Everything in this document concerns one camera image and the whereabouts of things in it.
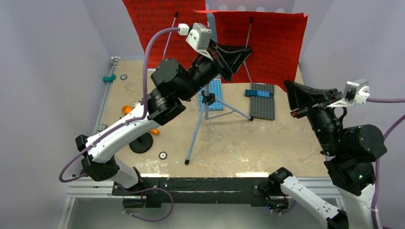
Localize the blue building brick strip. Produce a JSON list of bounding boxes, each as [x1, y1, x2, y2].
[[245, 89, 270, 98]]

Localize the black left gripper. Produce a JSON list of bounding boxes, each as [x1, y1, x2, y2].
[[177, 39, 251, 102]]

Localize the grey building baseplate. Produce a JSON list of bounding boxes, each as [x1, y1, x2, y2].
[[250, 83, 276, 121]]

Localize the orange toy microphone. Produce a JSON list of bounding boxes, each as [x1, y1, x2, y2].
[[121, 105, 160, 136]]

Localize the black microphone stand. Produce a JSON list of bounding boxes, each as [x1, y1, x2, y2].
[[129, 133, 153, 154]]

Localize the teal curved block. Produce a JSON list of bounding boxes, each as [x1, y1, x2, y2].
[[103, 73, 117, 83]]

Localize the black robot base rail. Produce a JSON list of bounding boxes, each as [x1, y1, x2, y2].
[[127, 177, 295, 214]]

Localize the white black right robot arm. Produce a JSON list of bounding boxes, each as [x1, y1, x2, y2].
[[264, 79, 387, 229]]

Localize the light blue building baseplate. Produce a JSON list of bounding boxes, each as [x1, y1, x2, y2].
[[198, 79, 224, 112]]

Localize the black ring marker front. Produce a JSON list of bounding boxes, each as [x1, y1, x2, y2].
[[159, 151, 168, 160]]

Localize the black ring marker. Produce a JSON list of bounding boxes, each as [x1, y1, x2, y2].
[[159, 151, 168, 160], [120, 74, 128, 80]]

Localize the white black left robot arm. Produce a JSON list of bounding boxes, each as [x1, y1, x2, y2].
[[79, 41, 252, 195]]

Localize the light blue music stand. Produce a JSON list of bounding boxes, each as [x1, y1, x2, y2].
[[163, 12, 255, 166]]

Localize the grey post on red brick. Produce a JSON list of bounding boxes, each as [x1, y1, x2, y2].
[[95, 123, 108, 134]]

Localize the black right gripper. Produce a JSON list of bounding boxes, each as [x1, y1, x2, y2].
[[282, 78, 341, 153]]

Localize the black ring marker far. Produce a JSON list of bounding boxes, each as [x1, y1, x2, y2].
[[120, 74, 128, 80]]

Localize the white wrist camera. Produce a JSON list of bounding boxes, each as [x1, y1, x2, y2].
[[178, 23, 212, 54], [328, 79, 370, 108]]

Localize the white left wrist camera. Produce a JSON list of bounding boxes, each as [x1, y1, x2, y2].
[[178, 23, 212, 54]]

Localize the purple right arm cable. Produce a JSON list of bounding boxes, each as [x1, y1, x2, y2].
[[272, 97, 405, 229]]

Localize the aluminium left edge rail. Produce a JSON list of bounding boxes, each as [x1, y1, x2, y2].
[[64, 56, 121, 190]]

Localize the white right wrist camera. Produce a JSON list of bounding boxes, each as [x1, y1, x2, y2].
[[328, 79, 370, 108]]

